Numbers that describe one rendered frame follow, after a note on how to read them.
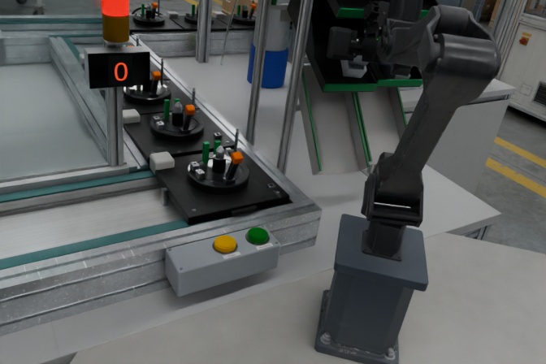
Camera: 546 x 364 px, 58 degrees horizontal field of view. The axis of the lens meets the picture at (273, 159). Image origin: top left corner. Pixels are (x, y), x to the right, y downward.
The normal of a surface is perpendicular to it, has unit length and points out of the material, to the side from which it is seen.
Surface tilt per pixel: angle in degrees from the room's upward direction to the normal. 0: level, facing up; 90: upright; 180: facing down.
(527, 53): 90
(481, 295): 0
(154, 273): 90
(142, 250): 0
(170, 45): 90
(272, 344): 0
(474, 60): 69
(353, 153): 45
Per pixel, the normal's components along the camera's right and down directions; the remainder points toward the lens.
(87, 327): 0.13, -0.87
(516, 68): -0.83, 0.17
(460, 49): 0.04, -0.19
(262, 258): 0.51, 0.47
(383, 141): 0.33, -0.27
